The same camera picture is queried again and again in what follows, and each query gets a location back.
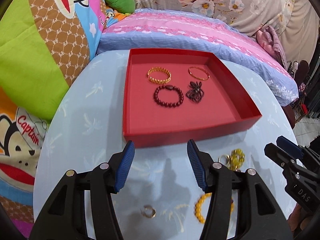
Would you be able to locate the translucent yellow bead bracelet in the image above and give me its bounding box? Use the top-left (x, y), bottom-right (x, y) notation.
top-left (226, 148), bottom-right (246, 172)

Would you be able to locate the small gold ring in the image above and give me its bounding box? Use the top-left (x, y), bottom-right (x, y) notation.
top-left (217, 154), bottom-right (231, 166)

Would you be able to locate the yellow orange bead bracelet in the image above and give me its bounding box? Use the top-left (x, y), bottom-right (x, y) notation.
top-left (194, 192), bottom-right (235, 224)

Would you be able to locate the gold hoop earring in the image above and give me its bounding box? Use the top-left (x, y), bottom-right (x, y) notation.
top-left (141, 205), bottom-right (156, 219)

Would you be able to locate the small dark bead mala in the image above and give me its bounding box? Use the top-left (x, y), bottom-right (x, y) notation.
top-left (185, 81), bottom-right (204, 103)

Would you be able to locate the thin gold bangle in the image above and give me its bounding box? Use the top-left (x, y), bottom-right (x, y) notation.
top-left (188, 66), bottom-right (210, 81)

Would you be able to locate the dark red bead bracelet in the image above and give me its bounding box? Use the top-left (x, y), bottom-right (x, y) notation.
top-left (153, 84), bottom-right (185, 108)

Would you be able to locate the wide gold cuff bracelet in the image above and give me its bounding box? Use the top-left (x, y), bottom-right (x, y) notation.
top-left (146, 67), bottom-right (172, 85)

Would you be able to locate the person right hand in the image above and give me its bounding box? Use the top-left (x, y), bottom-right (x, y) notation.
top-left (287, 203), bottom-right (313, 238)

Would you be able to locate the light blue palm tablecloth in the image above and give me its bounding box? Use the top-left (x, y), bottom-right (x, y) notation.
top-left (33, 50), bottom-right (296, 239)

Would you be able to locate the pink purple folded cloth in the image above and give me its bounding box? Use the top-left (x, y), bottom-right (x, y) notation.
top-left (255, 25), bottom-right (288, 70)

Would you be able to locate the red cardboard box tray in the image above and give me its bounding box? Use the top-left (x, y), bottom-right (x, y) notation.
top-left (123, 48), bottom-right (261, 147)

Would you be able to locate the grey floral sheet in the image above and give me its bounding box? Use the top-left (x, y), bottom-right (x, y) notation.
top-left (135, 0), bottom-right (319, 63)

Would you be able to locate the colourful monkey cartoon quilt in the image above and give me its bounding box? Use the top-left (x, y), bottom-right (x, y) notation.
top-left (0, 0), bottom-right (131, 238)

